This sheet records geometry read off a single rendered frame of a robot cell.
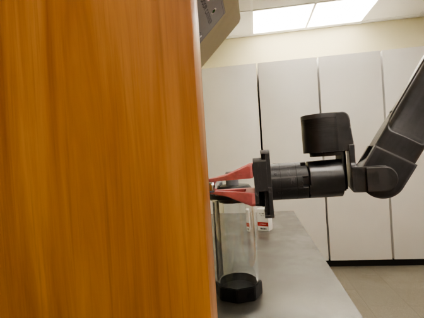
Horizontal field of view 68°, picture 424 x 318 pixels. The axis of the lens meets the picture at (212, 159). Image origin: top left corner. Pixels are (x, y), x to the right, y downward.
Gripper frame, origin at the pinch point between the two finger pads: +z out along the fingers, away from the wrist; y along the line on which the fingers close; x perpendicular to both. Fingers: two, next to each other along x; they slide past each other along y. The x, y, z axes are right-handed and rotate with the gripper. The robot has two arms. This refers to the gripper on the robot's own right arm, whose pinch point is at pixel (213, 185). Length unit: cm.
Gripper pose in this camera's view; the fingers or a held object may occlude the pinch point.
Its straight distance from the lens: 51.4
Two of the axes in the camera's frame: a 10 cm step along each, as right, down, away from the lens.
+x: -1.4, 0.4, -9.9
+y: -0.8, -10.0, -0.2
